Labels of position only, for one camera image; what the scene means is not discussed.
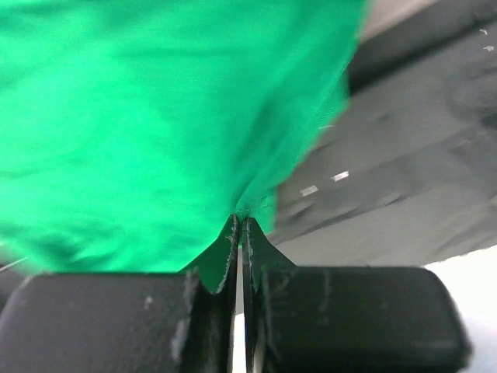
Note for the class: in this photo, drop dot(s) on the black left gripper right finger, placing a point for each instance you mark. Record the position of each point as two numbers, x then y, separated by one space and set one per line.
345 319

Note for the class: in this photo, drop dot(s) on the green t shirt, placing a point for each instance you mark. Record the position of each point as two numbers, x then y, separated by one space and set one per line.
131 130

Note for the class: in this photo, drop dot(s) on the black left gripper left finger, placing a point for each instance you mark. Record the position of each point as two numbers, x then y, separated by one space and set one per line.
181 322

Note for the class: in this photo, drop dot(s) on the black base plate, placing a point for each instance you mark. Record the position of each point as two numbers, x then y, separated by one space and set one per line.
407 174

